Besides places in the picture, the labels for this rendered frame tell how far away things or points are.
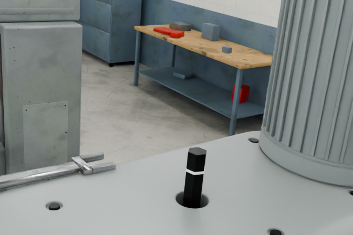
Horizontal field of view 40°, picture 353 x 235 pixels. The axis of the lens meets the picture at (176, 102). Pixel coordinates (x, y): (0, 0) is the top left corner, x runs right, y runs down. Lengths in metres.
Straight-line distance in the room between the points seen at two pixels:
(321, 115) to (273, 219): 0.14
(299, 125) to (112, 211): 0.25
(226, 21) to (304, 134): 6.02
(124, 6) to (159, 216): 7.42
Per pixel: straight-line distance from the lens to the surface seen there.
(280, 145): 0.64
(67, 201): 0.53
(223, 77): 6.72
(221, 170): 0.61
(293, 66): 0.61
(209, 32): 6.38
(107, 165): 0.58
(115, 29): 7.86
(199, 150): 0.51
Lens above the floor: 2.16
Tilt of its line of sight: 19 degrees down
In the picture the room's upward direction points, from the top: 5 degrees clockwise
